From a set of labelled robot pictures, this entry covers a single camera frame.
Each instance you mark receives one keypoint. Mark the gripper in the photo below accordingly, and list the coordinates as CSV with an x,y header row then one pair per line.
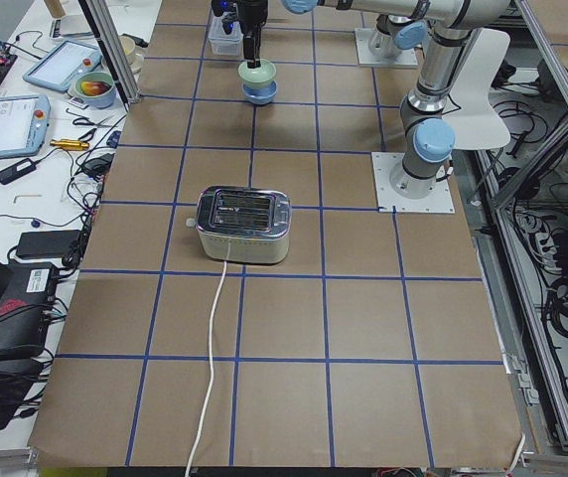
x,y
252,15

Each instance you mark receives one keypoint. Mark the green bowl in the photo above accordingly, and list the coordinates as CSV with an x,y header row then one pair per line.
x,y
259,77

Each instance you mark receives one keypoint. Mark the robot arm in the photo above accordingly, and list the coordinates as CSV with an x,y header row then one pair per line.
x,y
404,30
454,23

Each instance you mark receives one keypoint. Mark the beige bowl with lemon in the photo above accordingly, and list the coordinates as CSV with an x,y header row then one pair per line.
x,y
133,55

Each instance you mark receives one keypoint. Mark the blue bowl with fruit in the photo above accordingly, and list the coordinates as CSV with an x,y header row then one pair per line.
x,y
95,89

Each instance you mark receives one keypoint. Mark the clear plastic food container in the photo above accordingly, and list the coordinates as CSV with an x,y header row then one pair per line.
x,y
225,39

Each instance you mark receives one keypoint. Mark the cream toaster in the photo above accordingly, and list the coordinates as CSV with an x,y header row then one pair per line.
x,y
242,224

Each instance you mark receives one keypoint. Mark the teach pendant tablet far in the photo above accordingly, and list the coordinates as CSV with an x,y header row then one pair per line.
x,y
65,62

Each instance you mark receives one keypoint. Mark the teach pendant tablet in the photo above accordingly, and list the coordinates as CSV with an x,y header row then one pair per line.
x,y
24,121
65,62

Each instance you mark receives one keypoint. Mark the white chair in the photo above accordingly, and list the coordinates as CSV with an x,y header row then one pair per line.
x,y
476,124

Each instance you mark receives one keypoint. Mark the teach pendant tablet near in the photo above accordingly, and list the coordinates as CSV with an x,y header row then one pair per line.
x,y
24,121

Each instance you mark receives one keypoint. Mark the black power adapter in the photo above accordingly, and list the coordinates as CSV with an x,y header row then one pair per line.
x,y
17,171

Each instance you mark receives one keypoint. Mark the black laptop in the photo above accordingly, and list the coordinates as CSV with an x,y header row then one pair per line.
x,y
27,293

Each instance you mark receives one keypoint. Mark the aluminium frame post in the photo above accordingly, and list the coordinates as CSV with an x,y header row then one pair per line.
x,y
97,15

